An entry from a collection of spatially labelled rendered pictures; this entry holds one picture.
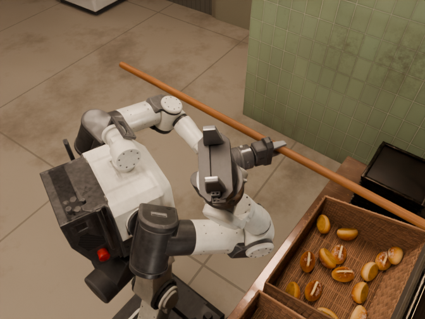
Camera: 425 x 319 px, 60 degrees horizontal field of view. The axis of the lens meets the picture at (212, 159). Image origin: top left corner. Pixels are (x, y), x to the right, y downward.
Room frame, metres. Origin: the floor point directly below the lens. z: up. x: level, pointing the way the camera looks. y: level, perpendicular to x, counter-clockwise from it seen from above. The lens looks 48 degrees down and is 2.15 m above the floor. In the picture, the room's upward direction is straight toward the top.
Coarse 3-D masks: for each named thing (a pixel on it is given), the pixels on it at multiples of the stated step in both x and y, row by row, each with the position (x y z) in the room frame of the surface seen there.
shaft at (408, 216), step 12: (132, 72) 1.39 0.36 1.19; (156, 84) 1.29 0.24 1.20; (180, 96) 1.21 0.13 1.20; (204, 108) 1.13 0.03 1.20; (228, 120) 1.05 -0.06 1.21; (252, 132) 0.99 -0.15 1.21; (288, 156) 0.88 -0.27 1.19; (300, 156) 0.86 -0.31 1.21; (312, 168) 0.82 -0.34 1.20; (324, 168) 0.81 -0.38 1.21; (336, 180) 0.76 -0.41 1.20; (348, 180) 0.75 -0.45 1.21; (360, 192) 0.71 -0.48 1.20; (372, 192) 0.70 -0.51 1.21; (384, 204) 0.66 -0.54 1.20; (396, 204) 0.66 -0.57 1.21; (408, 216) 0.62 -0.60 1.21
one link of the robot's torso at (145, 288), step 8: (168, 264) 0.63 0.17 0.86; (168, 272) 0.66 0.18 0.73; (136, 280) 0.64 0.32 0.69; (144, 280) 0.62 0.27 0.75; (152, 280) 0.59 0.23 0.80; (160, 280) 0.62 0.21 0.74; (168, 280) 0.64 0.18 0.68; (136, 288) 0.62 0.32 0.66; (144, 288) 0.61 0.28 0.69; (152, 288) 0.59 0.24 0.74; (160, 288) 0.61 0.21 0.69; (168, 288) 0.62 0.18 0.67; (144, 296) 0.59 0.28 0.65; (152, 296) 0.58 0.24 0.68; (160, 296) 0.58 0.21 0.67; (152, 304) 0.56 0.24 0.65
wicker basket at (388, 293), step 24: (312, 216) 0.93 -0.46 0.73; (336, 216) 0.99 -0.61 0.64; (360, 216) 0.93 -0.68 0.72; (384, 216) 0.88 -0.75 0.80; (312, 240) 0.89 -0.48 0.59; (336, 240) 0.89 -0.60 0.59; (360, 240) 0.88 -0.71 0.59; (384, 240) 0.85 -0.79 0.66; (408, 240) 0.80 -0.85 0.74; (288, 264) 0.76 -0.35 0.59; (336, 264) 0.76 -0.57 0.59; (360, 264) 0.76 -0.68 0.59; (408, 264) 0.69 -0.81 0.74; (264, 288) 0.61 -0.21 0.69; (336, 288) 0.65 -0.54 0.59; (384, 288) 0.63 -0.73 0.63; (312, 312) 0.49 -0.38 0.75; (384, 312) 0.50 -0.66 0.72
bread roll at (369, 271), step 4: (368, 264) 0.73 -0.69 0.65; (372, 264) 0.73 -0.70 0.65; (376, 264) 0.74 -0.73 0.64; (364, 268) 0.71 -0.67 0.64; (368, 268) 0.71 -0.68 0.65; (372, 268) 0.71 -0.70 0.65; (376, 268) 0.72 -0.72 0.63; (360, 272) 0.71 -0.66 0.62; (364, 272) 0.70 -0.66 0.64; (368, 272) 0.69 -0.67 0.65; (372, 272) 0.70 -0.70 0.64; (376, 272) 0.71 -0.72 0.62; (364, 276) 0.68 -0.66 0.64; (368, 276) 0.68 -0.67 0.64; (372, 276) 0.69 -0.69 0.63; (368, 280) 0.67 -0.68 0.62
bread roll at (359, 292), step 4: (356, 284) 0.65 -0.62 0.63; (360, 284) 0.64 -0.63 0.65; (364, 284) 0.64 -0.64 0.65; (356, 288) 0.63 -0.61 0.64; (360, 288) 0.62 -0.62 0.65; (364, 288) 0.63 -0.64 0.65; (368, 288) 0.64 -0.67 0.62; (352, 292) 0.61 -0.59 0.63; (356, 292) 0.61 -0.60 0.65; (360, 292) 0.61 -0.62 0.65; (364, 292) 0.61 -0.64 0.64; (352, 296) 0.60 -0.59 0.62; (356, 296) 0.59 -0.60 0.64; (360, 296) 0.59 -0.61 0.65; (364, 296) 0.60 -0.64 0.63; (356, 300) 0.58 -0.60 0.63; (360, 300) 0.58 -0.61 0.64; (364, 300) 0.59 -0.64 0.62
